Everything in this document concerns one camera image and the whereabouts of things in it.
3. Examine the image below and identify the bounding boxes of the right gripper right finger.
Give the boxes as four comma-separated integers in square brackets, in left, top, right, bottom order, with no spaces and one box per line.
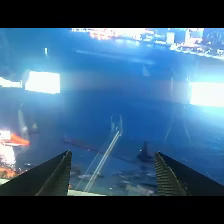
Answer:
[153,151,224,197]

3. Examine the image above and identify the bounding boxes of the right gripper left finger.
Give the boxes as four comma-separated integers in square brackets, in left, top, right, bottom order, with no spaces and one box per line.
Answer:
[0,149,73,197]

